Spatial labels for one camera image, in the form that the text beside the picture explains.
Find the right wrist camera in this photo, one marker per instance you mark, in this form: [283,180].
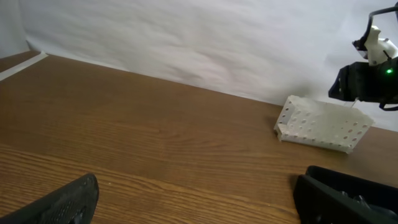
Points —
[377,46]

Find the clear test tube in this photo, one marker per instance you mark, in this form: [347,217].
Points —
[354,102]

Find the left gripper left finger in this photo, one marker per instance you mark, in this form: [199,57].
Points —
[62,205]

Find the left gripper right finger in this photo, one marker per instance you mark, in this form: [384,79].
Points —
[335,202]

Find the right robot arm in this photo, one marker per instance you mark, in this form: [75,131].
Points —
[357,81]

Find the white test tube rack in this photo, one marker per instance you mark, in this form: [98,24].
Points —
[323,127]

